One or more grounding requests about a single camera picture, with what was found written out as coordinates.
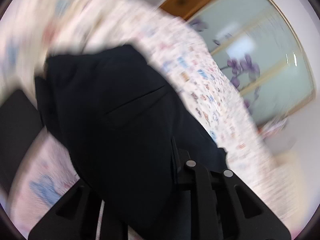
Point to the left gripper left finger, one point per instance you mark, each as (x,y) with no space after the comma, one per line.
(74,216)

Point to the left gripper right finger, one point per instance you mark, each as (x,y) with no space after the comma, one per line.
(220,205)

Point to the black pants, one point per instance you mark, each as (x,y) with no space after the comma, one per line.
(117,117)

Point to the plush toy tube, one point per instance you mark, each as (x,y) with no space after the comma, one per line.
(272,127)

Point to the sliding glass wardrobe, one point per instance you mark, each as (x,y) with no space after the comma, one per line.
(256,48)

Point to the teddy bear print blanket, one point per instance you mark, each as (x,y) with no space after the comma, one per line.
(33,30)

